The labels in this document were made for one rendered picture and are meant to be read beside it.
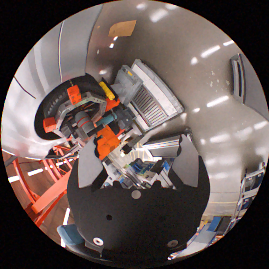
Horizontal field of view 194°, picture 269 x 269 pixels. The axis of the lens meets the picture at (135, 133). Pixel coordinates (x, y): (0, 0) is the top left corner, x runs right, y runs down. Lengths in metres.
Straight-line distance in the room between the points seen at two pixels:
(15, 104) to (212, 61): 1.36
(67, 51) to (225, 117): 1.26
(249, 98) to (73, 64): 1.00
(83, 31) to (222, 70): 0.98
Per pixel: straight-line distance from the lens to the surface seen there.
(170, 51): 1.01
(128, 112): 1.41
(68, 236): 0.20
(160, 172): 0.70
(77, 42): 0.49
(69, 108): 0.59
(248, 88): 0.68
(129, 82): 1.01
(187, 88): 0.93
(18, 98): 0.57
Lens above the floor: 0.92
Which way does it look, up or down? 31 degrees down
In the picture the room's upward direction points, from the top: 129 degrees counter-clockwise
